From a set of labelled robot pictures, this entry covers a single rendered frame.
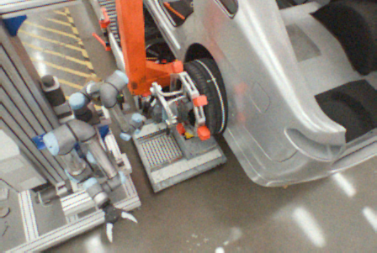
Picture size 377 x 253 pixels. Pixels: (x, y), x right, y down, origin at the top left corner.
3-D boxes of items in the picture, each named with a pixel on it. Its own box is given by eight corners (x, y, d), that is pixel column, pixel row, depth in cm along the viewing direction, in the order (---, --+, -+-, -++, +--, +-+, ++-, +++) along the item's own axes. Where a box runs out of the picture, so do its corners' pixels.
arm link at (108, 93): (103, 96, 167) (131, 143, 202) (113, 84, 173) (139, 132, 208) (89, 92, 172) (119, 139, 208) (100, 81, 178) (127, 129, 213)
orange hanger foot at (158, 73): (193, 78, 293) (197, 55, 264) (147, 92, 277) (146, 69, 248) (187, 68, 300) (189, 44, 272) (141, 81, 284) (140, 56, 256)
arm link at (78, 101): (68, 111, 210) (63, 100, 199) (80, 99, 217) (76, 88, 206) (81, 118, 208) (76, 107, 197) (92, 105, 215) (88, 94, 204)
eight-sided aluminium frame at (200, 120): (199, 143, 243) (209, 108, 198) (193, 145, 241) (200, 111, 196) (174, 97, 269) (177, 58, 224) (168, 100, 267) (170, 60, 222)
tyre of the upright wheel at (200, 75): (243, 134, 216) (223, 52, 204) (218, 144, 209) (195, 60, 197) (209, 124, 278) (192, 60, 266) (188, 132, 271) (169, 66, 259)
